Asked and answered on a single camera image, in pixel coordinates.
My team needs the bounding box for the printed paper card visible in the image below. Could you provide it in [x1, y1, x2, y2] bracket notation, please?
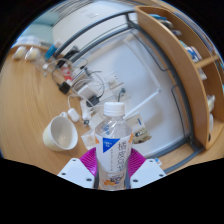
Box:
[127, 114, 153, 145]

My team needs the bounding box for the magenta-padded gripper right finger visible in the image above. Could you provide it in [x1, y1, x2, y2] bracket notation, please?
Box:
[125, 148, 167, 190]

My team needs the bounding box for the blue pen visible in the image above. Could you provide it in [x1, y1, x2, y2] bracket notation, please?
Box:
[44, 44, 60, 62]

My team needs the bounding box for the clear plastic snack packet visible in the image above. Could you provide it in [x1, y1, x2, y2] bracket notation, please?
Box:
[12, 45, 27, 61]
[25, 46, 42, 62]

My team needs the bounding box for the clear plastic drink bottle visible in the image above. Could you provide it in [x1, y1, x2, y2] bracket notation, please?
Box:
[94, 101, 135, 191]

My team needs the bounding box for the cream ceramic cup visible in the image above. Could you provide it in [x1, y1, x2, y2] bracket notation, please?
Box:
[42, 111, 79, 153]

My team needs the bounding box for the black power adapter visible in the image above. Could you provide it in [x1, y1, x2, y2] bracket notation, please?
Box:
[58, 82, 71, 95]

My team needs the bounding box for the small white paper packet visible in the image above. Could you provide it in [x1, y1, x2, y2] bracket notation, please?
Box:
[80, 129, 98, 151]

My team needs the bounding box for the white power adapter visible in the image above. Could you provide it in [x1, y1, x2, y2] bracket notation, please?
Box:
[77, 84, 97, 101]

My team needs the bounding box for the wooden shelf unit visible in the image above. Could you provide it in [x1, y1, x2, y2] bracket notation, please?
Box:
[134, 4, 224, 151]

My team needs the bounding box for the black plug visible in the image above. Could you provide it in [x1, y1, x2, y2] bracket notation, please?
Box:
[86, 95, 101, 108]

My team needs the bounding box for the small white oval case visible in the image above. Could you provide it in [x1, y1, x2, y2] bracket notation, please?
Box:
[67, 107, 81, 124]

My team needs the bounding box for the dark grey metal frame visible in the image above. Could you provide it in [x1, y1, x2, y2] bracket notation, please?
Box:
[54, 9, 205, 174]

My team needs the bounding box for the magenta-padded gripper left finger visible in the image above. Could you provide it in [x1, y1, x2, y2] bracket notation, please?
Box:
[57, 147, 99, 190]

